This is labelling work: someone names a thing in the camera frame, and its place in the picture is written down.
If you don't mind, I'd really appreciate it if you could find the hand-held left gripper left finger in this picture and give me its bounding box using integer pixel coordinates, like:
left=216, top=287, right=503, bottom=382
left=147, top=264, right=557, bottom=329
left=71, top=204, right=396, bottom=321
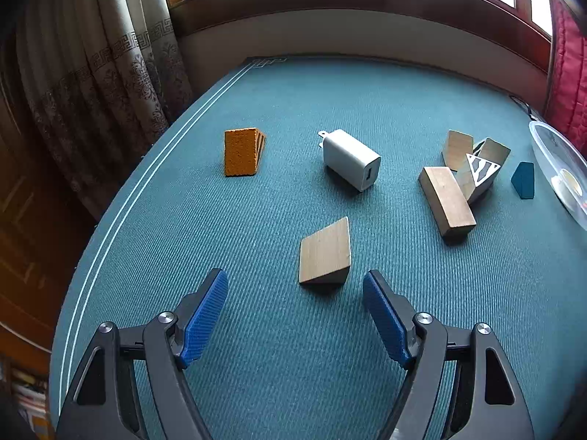
left=55, top=268, right=229, bottom=440

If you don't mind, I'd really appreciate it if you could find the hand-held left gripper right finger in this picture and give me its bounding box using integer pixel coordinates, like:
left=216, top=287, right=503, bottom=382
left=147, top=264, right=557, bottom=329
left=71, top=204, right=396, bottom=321
left=362, top=269, right=535, bottom=440

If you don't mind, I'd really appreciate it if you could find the wooden wedge block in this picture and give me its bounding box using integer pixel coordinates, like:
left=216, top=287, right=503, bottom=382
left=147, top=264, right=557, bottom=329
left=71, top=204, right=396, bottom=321
left=298, top=216, right=351, bottom=285

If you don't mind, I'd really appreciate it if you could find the orange wedge block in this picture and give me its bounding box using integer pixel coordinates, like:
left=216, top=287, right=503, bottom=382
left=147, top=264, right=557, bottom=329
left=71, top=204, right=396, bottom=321
left=225, top=127, right=267, bottom=177

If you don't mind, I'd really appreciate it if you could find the black-white striped triangular block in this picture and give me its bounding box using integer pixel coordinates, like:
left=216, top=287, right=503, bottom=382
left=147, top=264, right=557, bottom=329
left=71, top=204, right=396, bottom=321
left=456, top=152, right=502, bottom=205

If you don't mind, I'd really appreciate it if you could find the blue wedge block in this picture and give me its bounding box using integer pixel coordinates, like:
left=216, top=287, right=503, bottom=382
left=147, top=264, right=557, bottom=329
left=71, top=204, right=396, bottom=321
left=511, top=161, right=536, bottom=201

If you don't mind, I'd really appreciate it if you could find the wooden block with striped end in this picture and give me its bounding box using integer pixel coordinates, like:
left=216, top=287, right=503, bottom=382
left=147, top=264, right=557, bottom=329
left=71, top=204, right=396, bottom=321
left=472, top=137, right=511, bottom=168

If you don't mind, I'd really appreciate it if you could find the clear plastic bowl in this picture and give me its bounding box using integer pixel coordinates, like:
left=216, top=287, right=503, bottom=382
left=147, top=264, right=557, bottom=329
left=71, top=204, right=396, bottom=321
left=528, top=120, right=587, bottom=232

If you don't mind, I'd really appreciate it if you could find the long rectangular wooden block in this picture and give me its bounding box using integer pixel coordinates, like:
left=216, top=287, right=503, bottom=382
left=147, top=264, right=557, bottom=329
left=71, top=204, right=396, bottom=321
left=418, top=166, right=478, bottom=238

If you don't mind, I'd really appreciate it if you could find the green table mat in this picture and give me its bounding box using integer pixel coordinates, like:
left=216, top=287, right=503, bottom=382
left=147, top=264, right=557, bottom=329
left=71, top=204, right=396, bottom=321
left=48, top=55, right=587, bottom=440

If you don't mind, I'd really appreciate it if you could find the white USB charger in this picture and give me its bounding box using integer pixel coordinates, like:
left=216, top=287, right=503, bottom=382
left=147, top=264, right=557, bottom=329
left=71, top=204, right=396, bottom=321
left=317, top=128, right=382, bottom=192

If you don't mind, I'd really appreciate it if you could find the small wooden block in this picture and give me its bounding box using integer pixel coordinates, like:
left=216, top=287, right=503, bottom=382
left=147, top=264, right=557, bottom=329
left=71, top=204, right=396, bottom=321
left=442, top=129, right=474, bottom=171

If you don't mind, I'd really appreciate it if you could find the stack of books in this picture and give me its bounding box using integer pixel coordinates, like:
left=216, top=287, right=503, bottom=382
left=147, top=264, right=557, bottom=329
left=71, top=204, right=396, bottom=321
left=9, top=367, right=49, bottom=432

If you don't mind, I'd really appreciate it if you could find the beige patterned curtain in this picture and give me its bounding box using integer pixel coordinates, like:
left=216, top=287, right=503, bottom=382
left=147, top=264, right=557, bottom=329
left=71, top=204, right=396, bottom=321
left=14, top=0, right=193, bottom=221

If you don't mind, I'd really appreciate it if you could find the red quilted curtain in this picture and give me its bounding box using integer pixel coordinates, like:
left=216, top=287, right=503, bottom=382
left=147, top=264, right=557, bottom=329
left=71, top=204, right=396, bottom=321
left=543, top=0, right=587, bottom=147

